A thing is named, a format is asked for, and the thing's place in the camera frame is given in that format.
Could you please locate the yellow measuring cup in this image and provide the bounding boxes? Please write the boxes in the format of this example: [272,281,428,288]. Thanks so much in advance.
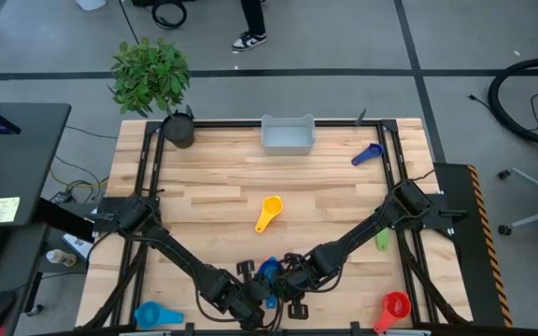
[254,194,285,234]

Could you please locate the green measuring cup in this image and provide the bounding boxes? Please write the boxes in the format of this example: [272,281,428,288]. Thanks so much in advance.
[375,227,390,253]

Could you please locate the red measuring cup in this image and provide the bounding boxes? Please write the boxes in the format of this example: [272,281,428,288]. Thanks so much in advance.
[373,290,413,335]

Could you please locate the light blue measuring cup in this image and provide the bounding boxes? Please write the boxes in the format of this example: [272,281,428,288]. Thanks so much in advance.
[134,301,186,331]

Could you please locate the grey plastic basket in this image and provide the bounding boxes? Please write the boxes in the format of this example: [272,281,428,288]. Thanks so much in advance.
[261,113,318,157]

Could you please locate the small indigo measuring cup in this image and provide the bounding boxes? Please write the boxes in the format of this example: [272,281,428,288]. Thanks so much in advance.
[350,142,386,168]

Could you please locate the black platform with hazard stripe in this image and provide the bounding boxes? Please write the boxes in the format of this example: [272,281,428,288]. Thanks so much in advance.
[432,161,516,329]

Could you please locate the white paper sheet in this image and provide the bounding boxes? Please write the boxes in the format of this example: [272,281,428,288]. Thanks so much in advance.
[61,231,95,260]

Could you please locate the black plant pot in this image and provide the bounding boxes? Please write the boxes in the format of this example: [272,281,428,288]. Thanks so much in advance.
[161,111,197,150]

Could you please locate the small beige bottle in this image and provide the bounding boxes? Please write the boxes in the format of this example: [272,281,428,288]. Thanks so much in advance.
[45,248,78,269]

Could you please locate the black flat panel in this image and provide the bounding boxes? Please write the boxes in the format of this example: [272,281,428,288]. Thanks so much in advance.
[33,197,98,244]

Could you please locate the dark grey side desk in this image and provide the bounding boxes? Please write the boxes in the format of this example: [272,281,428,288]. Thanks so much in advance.
[0,222,51,336]

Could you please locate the green leafy plant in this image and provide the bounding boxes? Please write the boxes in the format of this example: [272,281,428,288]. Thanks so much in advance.
[107,35,192,119]

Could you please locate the yellow sticky note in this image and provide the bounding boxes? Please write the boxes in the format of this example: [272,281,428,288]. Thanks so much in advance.
[0,196,21,225]

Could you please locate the person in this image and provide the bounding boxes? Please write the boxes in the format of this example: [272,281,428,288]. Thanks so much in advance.
[231,0,269,53]

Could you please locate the black desk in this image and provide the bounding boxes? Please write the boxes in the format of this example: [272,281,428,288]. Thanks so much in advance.
[0,101,73,230]

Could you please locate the black aluminium table frame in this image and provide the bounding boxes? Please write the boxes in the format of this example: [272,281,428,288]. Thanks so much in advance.
[79,118,474,336]

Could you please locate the thin black floor cable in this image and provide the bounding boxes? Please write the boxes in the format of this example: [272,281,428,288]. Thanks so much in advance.
[467,87,538,133]

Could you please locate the black coiled hose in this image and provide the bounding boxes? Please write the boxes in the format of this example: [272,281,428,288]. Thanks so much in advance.
[487,57,538,146]

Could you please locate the black cable coil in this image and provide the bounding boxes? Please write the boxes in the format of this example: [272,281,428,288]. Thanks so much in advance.
[150,0,189,31]

